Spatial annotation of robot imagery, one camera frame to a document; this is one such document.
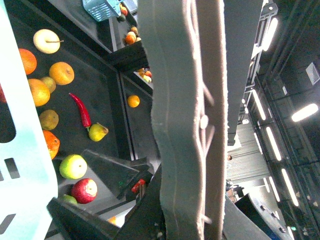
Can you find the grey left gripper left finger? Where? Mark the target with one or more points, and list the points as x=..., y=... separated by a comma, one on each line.
x=170, y=38

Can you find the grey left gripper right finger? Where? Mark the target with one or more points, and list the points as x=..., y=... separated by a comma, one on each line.
x=212, y=35

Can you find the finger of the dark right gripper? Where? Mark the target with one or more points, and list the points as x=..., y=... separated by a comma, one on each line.
x=121, y=177

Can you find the large light blue basket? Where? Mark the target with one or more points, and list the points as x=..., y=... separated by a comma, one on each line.
x=29, y=178

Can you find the red apple front right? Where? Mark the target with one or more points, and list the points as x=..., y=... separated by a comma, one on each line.
x=84, y=191

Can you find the green apple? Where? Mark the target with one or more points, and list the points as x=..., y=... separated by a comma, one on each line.
x=73, y=167

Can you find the yellow green pear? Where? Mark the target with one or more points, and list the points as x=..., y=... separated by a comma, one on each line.
x=97, y=132

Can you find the small blue basket far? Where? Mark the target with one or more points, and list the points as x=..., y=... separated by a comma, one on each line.
x=101, y=10

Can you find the red chili pepper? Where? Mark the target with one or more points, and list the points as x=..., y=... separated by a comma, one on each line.
x=84, y=114

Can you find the large orange front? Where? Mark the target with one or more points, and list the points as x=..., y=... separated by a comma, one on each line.
x=53, y=143

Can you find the kiwi lower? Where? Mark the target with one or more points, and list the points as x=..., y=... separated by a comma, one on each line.
x=49, y=119

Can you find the kiwi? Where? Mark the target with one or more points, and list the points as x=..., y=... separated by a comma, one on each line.
x=50, y=83
x=49, y=119

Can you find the yellow apple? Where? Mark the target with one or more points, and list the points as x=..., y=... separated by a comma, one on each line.
x=62, y=73

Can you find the yellow orange fruit centre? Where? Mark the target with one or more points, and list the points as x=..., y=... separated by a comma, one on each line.
x=39, y=91

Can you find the kiwi upper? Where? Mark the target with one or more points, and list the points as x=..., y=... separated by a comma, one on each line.
x=50, y=83

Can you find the white pear with stem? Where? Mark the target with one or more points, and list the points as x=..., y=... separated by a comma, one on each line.
x=47, y=41

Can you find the small tangerine centre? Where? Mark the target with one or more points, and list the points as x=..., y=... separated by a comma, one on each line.
x=29, y=61

